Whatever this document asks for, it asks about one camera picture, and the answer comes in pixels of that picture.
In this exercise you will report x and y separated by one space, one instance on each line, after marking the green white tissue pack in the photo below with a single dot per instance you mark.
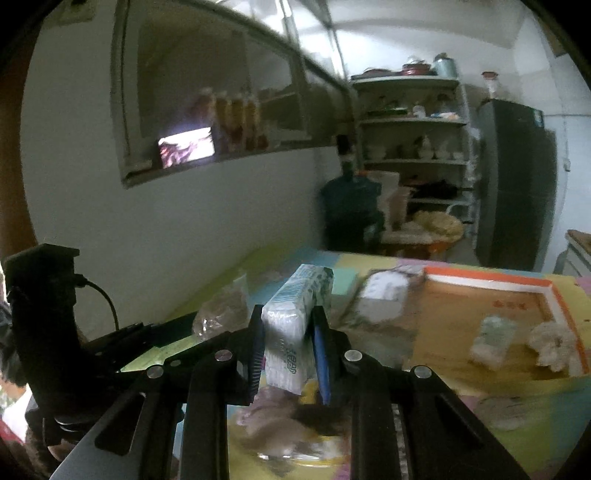
490 347

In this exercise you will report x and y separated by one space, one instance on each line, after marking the green water jug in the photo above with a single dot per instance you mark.
352 220

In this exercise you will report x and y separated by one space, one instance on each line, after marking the orange bottle on sill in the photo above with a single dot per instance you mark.
221 122

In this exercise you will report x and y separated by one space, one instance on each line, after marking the orange rimmed cardboard box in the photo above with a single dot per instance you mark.
451 306

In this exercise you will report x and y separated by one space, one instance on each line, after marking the colourful cartoon bedsheet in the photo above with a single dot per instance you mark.
541 424

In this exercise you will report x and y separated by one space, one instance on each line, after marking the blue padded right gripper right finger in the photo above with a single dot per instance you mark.
368 391

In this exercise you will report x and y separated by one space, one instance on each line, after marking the glass jar on fridge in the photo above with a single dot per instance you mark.
491 79

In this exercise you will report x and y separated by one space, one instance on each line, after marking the woven straw basket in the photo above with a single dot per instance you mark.
441 225

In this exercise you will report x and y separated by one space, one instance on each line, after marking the grey metal shelf rack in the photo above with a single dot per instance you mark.
419 126

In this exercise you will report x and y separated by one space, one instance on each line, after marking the lit phone screen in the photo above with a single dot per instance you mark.
185 147

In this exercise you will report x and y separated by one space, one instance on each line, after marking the red enamel pot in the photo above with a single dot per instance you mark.
416 67

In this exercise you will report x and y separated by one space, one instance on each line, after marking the mint green flat box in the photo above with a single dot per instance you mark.
345 281

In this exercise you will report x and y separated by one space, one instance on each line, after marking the leopard print scarf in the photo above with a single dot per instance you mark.
281 425

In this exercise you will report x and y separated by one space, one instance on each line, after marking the kitchen counter cabinet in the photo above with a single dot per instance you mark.
575 261

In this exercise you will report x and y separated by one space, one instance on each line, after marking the clear plastic bag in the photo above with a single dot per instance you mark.
226 311

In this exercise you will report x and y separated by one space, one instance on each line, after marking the teal enamel pot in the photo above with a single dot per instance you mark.
445 66

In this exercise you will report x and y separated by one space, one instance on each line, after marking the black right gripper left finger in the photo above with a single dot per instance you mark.
223 371

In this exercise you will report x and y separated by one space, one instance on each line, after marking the white fluffy scrunchie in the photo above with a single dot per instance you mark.
554 343

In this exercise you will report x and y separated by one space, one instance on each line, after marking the black refrigerator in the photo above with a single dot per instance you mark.
517 188

